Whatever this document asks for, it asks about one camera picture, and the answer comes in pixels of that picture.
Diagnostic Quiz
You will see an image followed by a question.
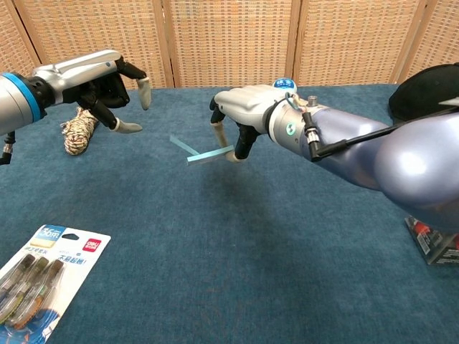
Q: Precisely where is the white drink bottle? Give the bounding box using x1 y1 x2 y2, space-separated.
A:
272 77 298 90

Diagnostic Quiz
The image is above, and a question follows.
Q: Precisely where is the woven bamboo folding screen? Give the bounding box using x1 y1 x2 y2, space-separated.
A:
0 0 459 90

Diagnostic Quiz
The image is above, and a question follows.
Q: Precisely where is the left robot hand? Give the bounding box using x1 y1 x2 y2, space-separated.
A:
31 49 151 134

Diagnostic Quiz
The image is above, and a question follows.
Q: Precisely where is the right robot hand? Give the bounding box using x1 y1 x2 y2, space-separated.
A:
209 84 288 164

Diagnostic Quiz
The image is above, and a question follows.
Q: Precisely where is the blue table mat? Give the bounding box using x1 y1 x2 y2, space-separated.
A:
0 84 459 344

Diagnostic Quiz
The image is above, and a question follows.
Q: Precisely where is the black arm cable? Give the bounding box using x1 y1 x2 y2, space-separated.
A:
302 102 459 163

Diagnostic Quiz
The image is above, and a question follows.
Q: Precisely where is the clear box of red clips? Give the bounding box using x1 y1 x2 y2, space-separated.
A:
404 216 459 267

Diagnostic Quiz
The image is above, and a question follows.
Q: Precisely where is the correction tape blister pack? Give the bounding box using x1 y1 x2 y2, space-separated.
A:
0 224 112 343

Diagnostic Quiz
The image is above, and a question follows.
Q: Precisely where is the braided rope bundle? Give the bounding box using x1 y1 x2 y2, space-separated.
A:
60 106 100 156

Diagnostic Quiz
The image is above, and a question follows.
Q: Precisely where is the black baseball cap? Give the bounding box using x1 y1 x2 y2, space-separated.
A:
388 64 459 125

